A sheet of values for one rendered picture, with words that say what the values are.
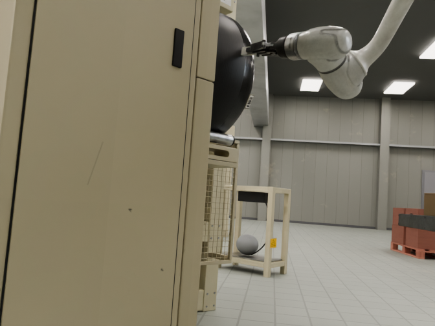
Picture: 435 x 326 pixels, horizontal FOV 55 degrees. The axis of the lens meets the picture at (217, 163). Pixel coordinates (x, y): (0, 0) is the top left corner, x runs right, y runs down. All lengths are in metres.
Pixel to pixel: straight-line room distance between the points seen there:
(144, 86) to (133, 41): 0.08
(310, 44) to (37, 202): 0.96
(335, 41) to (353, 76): 0.17
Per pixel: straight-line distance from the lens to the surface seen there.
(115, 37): 0.77
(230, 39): 1.62
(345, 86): 1.45
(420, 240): 6.89
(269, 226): 3.78
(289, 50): 1.43
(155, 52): 0.81
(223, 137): 1.67
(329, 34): 1.34
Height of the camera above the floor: 0.65
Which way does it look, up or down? 5 degrees up
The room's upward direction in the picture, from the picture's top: 4 degrees clockwise
